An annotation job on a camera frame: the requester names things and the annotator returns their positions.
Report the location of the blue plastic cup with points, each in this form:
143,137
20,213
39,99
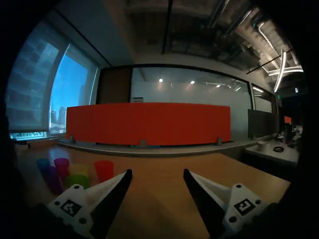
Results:
42,165

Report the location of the yellow plastic cup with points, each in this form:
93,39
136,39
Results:
79,169

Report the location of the grey desk screen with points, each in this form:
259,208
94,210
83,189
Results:
261,123

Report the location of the red desk screen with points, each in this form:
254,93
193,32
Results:
149,124

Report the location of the magenta plastic cup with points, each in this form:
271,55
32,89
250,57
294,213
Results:
62,166

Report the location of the red plastic cup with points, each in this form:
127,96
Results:
104,169

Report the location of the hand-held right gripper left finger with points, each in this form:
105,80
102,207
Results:
97,196

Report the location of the white desk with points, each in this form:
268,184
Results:
271,152

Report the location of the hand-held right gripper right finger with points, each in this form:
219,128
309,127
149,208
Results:
224,196

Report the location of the purple plastic cup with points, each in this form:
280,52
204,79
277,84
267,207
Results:
54,179

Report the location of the green plastic cup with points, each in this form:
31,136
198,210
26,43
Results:
77,180

